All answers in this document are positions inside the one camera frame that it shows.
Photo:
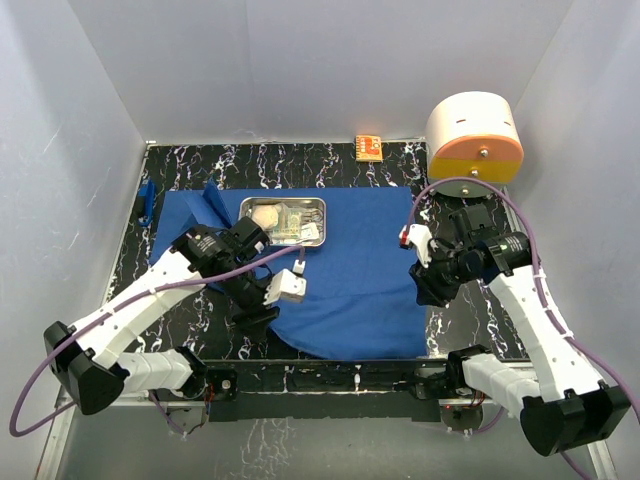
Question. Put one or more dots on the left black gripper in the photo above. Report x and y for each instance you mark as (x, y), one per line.
(257, 315)

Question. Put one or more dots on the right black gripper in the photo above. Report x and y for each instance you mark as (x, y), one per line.
(429, 289)

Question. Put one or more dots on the blue surgical drape cloth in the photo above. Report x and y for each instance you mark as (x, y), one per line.
(360, 302)

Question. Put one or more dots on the pink cylindrical tissue phantom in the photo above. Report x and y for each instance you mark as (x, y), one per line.
(472, 135)

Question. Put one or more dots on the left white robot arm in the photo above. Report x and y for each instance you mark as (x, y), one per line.
(91, 357)

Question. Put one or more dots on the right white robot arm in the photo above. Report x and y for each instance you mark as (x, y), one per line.
(567, 403)

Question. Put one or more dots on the green suture packet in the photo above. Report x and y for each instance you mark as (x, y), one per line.
(289, 225)

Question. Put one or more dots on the white packet in tray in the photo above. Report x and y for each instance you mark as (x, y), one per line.
(309, 232)

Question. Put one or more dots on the beige gauze ball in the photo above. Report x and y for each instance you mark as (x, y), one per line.
(266, 216)

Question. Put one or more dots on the metal instrument tray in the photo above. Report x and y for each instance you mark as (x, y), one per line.
(314, 210)

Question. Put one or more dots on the small orange circuit board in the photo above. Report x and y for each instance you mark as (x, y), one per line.
(368, 148)

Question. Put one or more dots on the small blue plastic clip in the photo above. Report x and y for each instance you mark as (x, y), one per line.
(144, 203)

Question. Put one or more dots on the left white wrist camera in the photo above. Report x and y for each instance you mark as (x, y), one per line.
(287, 285)

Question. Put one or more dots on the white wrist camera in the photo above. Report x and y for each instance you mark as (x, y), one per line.
(417, 237)
(287, 285)

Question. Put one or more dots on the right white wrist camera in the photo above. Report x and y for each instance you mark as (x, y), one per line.
(417, 237)

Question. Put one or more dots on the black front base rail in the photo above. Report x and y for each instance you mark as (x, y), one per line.
(325, 389)

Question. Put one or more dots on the aluminium frame extrusion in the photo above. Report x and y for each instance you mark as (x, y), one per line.
(270, 419)

